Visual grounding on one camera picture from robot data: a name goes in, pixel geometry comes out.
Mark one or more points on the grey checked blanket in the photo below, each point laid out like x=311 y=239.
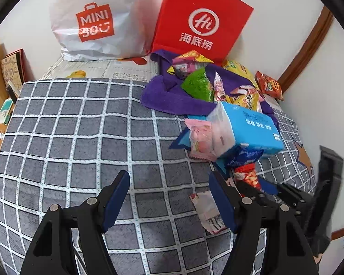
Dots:
x=74 y=149

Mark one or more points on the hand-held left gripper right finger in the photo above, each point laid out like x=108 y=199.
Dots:
x=223 y=203

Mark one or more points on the brown wooden door trim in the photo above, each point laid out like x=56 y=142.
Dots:
x=306 y=48

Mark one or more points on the brown wooden baseboard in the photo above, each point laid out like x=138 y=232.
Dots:
x=342 y=231

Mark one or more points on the blue tissue pack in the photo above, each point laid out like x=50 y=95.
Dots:
x=255 y=129

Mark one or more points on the red paper bag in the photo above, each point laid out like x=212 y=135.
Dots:
x=195 y=5

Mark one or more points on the light blue snack packet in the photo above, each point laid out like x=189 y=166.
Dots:
x=180 y=141

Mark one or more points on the purple towel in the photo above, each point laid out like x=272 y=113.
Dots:
x=166 y=97

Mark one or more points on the white plastic shopping bag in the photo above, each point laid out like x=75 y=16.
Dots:
x=103 y=5

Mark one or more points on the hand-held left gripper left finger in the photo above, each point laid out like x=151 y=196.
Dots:
x=117 y=203

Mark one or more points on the red orange snack packet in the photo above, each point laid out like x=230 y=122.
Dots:
x=269 y=86

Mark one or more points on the teal box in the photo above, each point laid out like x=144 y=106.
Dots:
x=6 y=111

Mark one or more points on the green snack packet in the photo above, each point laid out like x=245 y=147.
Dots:
x=197 y=86

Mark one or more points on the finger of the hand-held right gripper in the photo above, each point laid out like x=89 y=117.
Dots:
x=250 y=190
x=268 y=187

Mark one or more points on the pink yellow snack packet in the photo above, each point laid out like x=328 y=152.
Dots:
x=186 y=66

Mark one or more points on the dark blue snack packet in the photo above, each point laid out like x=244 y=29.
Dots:
x=240 y=157

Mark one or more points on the pale pink snack packet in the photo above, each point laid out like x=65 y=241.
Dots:
x=200 y=139

